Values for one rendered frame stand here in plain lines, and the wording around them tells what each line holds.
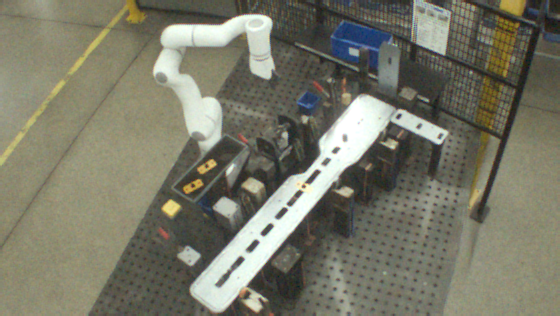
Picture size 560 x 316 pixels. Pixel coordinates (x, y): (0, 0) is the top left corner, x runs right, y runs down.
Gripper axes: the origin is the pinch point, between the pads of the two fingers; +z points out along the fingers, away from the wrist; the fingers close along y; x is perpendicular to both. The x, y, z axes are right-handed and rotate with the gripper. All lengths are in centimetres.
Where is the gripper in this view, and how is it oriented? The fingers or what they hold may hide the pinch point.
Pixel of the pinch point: (265, 81)
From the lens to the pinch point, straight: 239.5
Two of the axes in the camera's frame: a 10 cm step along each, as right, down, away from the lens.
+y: 7.9, 4.3, -4.4
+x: 6.1, -6.5, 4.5
